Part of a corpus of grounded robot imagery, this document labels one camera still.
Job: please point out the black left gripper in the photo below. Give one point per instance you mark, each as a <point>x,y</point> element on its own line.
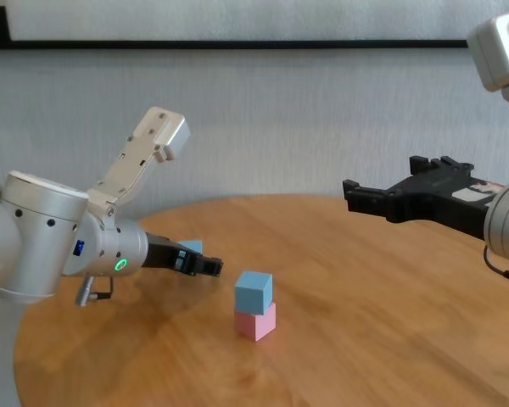
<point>161,254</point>

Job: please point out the pink cube block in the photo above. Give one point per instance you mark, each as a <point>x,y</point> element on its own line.
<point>256,324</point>

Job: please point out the white foam wall panel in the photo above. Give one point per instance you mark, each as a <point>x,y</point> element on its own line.
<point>237,19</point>

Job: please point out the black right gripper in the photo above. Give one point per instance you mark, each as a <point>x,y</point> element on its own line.
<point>441,199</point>

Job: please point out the blue cube block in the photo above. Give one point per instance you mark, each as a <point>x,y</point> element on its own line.
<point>191,246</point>
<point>252,292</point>

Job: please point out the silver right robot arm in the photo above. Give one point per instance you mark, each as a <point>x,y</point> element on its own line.
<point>507,220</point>

